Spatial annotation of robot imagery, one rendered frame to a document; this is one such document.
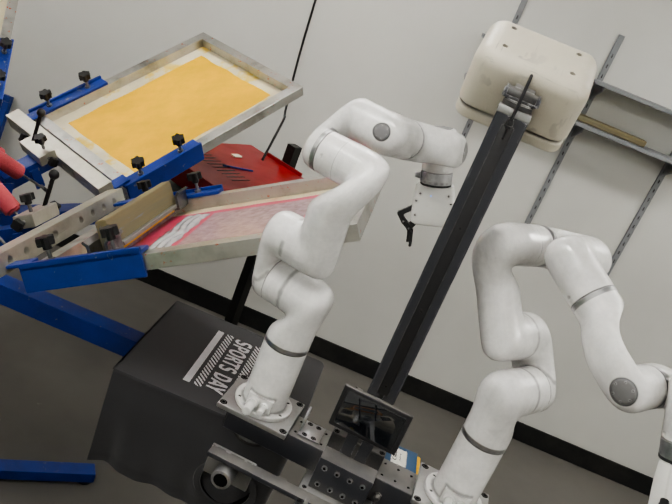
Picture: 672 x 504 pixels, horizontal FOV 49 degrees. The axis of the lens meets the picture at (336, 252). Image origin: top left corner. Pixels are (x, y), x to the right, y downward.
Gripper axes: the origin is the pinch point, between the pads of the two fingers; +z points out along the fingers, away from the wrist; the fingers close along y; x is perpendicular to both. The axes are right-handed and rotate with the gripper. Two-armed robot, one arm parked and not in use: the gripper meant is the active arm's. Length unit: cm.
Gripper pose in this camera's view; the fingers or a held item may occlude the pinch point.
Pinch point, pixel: (428, 243)
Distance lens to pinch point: 182.4
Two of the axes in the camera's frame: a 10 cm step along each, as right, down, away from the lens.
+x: 1.6, -3.2, 9.4
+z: -0.7, 9.4, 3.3
